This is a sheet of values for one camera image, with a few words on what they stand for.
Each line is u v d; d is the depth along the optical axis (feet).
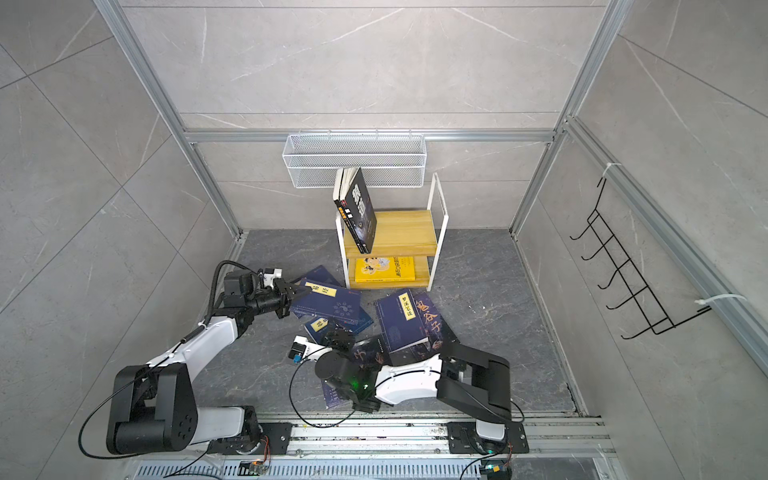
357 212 2.62
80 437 1.24
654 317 1.97
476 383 1.52
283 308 2.50
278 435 2.40
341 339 2.26
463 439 2.40
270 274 2.68
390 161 3.30
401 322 3.04
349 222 2.52
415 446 2.40
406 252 2.85
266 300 2.43
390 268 3.38
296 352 2.12
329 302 2.71
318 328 2.98
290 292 2.56
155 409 1.37
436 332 2.97
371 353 2.81
